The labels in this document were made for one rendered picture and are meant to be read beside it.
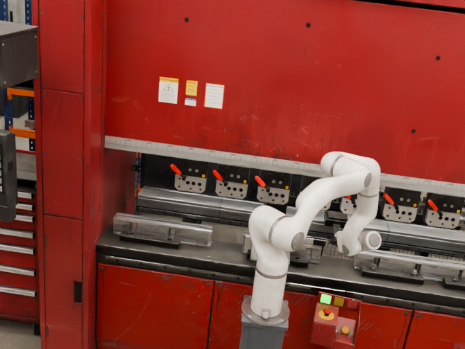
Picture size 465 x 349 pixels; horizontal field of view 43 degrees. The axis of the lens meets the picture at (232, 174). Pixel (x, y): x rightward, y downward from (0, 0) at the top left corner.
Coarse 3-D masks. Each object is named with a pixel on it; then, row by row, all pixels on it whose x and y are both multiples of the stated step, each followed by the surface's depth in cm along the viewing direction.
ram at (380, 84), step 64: (128, 0) 252; (192, 0) 250; (256, 0) 247; (320, 0) 244; (128, 64) 263; (192, 64) 260; (256, 64) 257; (320, 64) 254; (384, 64) 251; (448, 64) 248; (128, 128) 275; (192, 128) 271; (256, 128) 268; (320, 128) 265; (384, 128) 262; (448, 128) 258; (448, 192) 270
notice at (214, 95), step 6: (210, 84) 262; (216, 84) 262; (222, 84) 262; (210, 90) 263; (216, 90) 263; (222, 90) 263; (210, 96) 264; (216, 96) 264; (222, 96) 264; (204, 102) 266; (210, 102) 266; (216, 102) 265; (222, 102) 265; (216, 108) 266
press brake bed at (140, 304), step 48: (96, 288) 299; (144, 288) 294; (192, 288) 291; (240, 288) 288; (288, 288) 285; (336, 288) 284; (96, 336) 309; (144, 336) 306; (192, 336) 302; (240, 336) 299; (288, 336) 296; (384, 336) 290; (432, 336) 287
